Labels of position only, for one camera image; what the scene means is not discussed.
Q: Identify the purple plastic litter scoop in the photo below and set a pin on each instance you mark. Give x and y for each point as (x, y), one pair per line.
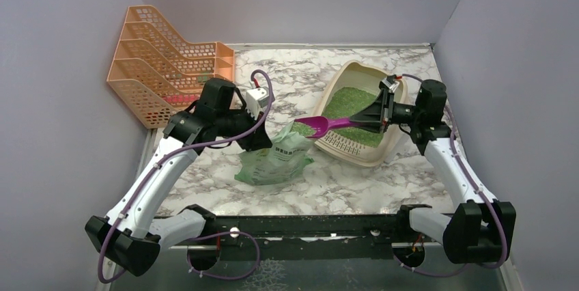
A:
(322, 125)

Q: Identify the white bag sealing clip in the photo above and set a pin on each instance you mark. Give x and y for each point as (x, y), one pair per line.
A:
(397, 148)

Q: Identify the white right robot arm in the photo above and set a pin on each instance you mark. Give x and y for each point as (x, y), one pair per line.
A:
(480, 230)

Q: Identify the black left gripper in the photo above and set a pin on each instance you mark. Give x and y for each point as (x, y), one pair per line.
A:
(259, 139)

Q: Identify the green litter pellets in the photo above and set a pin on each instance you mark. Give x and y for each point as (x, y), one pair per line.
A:
(346, 102)

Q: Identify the beige plastic litter box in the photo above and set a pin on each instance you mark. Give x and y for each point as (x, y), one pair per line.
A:
(368, 78)

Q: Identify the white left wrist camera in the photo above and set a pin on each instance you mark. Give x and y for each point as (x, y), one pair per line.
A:
(256, 101)

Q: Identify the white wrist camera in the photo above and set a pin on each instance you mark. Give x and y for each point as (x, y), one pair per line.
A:
(256, 101)
(389, 86)

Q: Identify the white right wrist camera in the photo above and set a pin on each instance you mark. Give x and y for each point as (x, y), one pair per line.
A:
(389, 86)

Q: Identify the orange mesh file rack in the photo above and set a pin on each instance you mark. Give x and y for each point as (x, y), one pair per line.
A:
(156, 72)

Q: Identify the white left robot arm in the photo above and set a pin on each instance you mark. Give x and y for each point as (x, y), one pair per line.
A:
(129, 234)

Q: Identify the green litter bag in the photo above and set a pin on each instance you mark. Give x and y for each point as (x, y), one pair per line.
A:
(284, 161)

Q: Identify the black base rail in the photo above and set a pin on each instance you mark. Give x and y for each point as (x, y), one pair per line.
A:
(309, 237)

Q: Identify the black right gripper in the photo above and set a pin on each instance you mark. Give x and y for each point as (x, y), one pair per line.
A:
(377, 116)

